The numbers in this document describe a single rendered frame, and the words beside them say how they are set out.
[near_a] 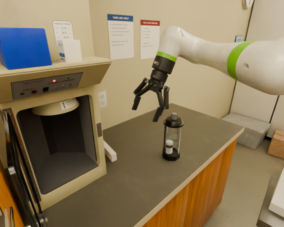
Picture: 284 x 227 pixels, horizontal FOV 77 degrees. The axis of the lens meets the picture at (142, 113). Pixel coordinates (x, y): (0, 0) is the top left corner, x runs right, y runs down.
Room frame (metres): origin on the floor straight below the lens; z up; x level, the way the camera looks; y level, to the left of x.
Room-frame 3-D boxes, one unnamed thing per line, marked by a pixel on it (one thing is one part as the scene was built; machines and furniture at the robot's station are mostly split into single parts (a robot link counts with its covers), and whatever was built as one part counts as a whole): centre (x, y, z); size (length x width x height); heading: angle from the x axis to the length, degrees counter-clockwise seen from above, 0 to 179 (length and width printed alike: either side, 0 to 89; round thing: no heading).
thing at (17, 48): (0.49, 0.31, 1.56); 0.10 x 0.10 x 0.09; 43
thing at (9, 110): (0.48, 0.40, 1.19); 0.03 x 0.02 x 0.39; 133
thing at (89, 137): (0.67, 0.38, 1.19); 0.26 x 0.24 x 0.35; 133
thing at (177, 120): (0.84, -0.17, 1.18); 0.09 x 0.09 x 0.07
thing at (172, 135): (0.84, -0.17, 1.06); 0.11 x 0.11 x 0.21
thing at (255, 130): (2.50, -1.63, 0.17); 0.60 x 0.42 x 0.33; 41
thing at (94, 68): (0.54, 0.25, 1.46); 0.32 x 0.12 x 0.10; 133
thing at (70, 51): (0.57, 0.22, 1.54); 0.05 x 0.05 x 0.06; 40
